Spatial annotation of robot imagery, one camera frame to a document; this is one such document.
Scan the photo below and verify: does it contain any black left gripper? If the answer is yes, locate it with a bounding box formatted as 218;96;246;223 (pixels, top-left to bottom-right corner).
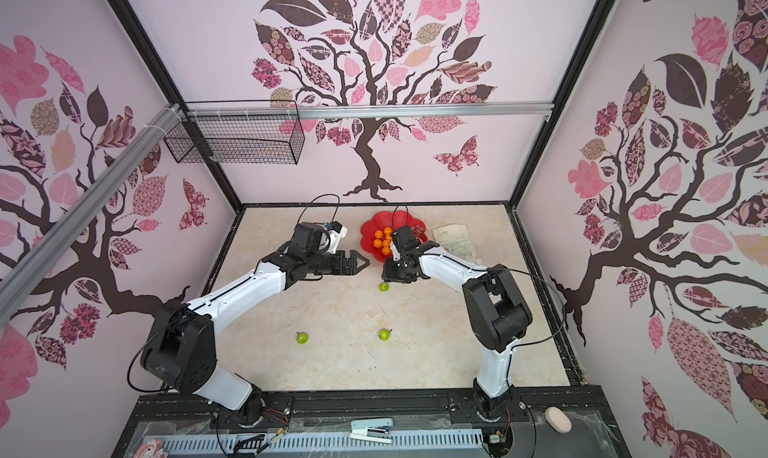
306;249;369;275

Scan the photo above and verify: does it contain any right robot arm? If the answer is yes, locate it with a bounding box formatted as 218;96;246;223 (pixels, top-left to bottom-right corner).
382;226;533;421

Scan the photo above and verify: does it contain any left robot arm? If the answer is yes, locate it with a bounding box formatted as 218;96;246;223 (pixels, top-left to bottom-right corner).
129;221;370;426

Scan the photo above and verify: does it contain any red flower fruit bowl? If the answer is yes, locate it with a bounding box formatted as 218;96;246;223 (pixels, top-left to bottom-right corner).
360;210;428;262

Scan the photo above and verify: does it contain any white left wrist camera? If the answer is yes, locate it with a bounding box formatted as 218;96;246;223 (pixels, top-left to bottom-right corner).
326;221;347;254

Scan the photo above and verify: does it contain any black wire basket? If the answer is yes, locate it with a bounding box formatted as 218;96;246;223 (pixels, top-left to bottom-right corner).
164;98;305;165

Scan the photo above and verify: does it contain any white slotted cable duct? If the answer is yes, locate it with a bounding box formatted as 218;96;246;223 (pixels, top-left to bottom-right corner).
127;430;486;457

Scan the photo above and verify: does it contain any aluminium frame rail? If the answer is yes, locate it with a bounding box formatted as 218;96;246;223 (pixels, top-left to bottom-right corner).
1;102;554;323

